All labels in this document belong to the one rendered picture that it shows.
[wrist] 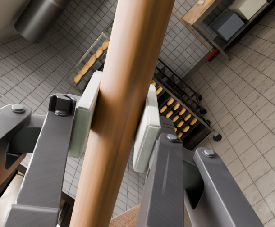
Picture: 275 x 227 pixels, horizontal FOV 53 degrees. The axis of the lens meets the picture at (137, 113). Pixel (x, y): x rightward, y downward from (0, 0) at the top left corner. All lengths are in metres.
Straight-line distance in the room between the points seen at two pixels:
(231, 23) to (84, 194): 4.54
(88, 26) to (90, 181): 5.07
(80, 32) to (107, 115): 5.12
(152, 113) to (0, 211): 1.83
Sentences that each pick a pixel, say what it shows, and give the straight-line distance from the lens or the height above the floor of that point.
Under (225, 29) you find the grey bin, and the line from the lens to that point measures 4.67.
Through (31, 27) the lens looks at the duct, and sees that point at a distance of 3.24.
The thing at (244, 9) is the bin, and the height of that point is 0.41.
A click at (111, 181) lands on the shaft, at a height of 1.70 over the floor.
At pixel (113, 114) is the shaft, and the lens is 0.16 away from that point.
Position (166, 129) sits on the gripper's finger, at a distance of 0.16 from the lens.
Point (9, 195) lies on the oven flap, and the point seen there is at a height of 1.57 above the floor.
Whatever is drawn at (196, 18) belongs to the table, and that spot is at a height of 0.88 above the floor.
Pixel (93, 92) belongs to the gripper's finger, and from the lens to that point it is 0.16.
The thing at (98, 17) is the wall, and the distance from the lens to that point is 5.19.
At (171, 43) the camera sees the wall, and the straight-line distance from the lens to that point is 5.24.
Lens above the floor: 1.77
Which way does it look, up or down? 16 degrees down
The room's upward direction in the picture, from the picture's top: 51 degrees counter-clockwise
